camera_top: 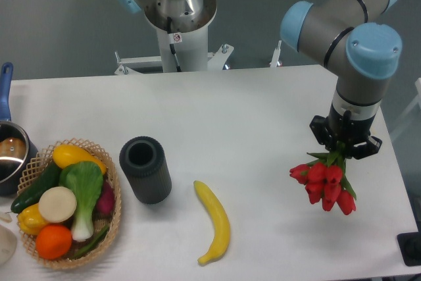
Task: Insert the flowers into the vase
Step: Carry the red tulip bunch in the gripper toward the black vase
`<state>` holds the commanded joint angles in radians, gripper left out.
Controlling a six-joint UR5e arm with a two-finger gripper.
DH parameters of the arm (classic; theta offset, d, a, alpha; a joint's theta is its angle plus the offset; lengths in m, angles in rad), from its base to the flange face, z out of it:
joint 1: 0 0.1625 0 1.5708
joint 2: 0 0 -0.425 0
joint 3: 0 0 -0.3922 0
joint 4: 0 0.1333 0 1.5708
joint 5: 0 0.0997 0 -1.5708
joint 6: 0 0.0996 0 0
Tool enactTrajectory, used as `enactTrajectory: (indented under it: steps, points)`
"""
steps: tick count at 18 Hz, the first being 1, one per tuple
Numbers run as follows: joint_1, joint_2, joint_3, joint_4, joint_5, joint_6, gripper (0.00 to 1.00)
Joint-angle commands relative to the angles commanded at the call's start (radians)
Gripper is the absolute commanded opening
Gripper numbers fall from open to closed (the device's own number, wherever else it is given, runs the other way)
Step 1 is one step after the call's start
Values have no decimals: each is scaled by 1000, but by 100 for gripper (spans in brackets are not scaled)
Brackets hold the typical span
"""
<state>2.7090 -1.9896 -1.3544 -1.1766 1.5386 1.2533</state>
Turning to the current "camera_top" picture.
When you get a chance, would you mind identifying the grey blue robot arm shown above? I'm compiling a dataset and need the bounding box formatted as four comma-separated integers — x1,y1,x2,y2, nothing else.
118,0,403,159

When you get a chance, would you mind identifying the green chili pepper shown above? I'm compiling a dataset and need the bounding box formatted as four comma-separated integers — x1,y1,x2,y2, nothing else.
73,226,109,259

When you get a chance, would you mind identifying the dark grey ribbed vase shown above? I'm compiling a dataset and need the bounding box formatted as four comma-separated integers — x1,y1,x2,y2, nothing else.
119,136,172,205

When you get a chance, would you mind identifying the dark green cucumber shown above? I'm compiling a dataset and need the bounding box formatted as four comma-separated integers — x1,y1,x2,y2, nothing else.
11,161,62,214

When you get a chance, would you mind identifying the red tulip bouquet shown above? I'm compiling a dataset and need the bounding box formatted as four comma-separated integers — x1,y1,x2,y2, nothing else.
289,142,357,215

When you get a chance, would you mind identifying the yellow squash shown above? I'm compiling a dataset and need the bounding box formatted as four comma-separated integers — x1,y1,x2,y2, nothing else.
52,144,107,174

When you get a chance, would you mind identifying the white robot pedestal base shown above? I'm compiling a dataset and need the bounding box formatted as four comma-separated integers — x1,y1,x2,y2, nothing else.
114,0,234,75

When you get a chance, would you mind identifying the black device at edge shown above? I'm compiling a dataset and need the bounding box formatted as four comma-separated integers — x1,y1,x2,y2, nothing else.
397,232,420,267

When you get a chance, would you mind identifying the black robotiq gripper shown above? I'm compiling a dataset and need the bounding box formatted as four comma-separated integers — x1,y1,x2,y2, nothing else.
310,104,382,159

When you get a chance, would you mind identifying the blue handled saucepan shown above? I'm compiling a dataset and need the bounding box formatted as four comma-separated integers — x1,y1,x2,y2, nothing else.
1,62,37,196

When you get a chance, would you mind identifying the purple red onion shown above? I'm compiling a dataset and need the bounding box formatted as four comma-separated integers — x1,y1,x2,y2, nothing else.
95,182,114,215

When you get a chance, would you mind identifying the woven wicker basket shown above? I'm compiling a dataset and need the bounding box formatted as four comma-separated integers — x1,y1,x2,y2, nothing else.
18,138,122,270

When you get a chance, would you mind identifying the orange fruit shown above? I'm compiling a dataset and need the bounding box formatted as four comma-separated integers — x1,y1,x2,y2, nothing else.
36,224,72,260

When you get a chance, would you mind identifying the yellow bell pepper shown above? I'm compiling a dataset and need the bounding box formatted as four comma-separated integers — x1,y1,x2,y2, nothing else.
17,203,49,236

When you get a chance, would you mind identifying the yellow banana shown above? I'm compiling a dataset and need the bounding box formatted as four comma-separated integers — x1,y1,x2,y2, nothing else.
193,180,231,266

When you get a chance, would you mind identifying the green bok choy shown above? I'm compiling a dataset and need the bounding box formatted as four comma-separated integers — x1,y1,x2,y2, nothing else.
59,161,103,242

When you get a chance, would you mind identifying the small white garlic piece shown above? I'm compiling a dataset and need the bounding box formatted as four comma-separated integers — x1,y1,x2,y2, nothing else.
0,211,12,223

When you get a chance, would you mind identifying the white ceramic object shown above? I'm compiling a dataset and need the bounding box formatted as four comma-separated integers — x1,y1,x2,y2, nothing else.
0,225,17,265

